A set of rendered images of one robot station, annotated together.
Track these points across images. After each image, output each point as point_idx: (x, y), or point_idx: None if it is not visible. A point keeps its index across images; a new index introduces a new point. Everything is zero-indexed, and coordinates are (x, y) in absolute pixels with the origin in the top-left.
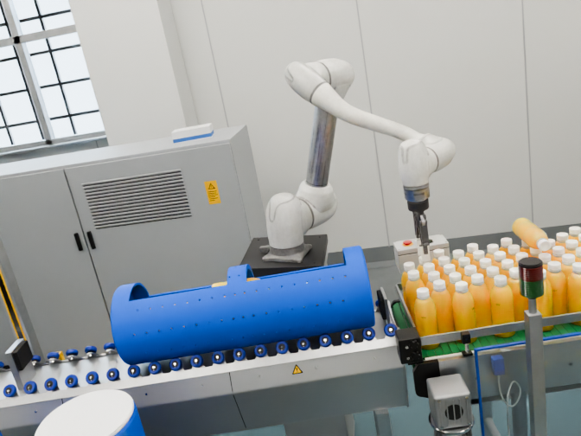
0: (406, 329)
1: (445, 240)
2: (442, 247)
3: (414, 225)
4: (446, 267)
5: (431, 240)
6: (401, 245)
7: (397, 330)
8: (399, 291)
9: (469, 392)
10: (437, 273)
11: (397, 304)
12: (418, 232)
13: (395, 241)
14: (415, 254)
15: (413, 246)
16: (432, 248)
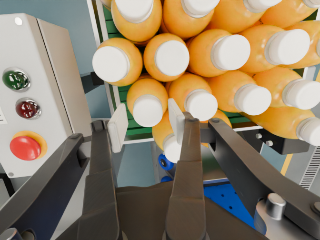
0: (288, 141)
1: (6, 21)
2: (43, 42)
3: (70, 192)
4: (243, 63)
5: (13, 74)
6: (36, 160)
7: (284, 152)
8: (147, 140)
9: (315, 67)
10: (265, 94)
11: (132, 130)
12: (112, 159)
13: (6, 173)
14: (73, 121)
15: (46, 130)
16: (52, 75)
